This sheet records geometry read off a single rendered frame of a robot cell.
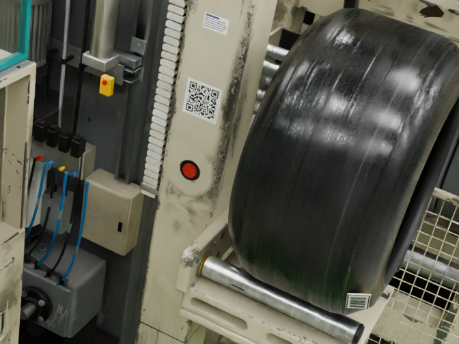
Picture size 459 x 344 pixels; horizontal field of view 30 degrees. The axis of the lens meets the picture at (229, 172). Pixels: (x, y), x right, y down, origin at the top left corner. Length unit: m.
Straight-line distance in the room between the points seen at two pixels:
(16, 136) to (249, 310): 0.56
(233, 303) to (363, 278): 0.35
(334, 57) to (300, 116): 0.12
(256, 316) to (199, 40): 0.55
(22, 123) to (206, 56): 0.37
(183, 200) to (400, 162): 0.55
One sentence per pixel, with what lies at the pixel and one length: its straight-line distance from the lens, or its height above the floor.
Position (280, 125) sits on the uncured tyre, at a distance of 1.41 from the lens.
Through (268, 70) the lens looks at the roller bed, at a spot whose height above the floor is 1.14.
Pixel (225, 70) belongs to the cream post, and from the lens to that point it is 1.60.
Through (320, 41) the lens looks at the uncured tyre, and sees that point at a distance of 1.48.
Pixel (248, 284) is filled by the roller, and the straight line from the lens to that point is 1.70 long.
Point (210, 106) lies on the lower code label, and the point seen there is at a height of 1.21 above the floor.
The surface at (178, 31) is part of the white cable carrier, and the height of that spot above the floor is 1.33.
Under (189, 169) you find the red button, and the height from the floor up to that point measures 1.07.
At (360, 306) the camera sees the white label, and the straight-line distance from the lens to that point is 1.54.
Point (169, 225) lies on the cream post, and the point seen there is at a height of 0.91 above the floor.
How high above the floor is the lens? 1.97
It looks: 31 degrees down
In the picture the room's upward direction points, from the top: 12 degrees clockwise
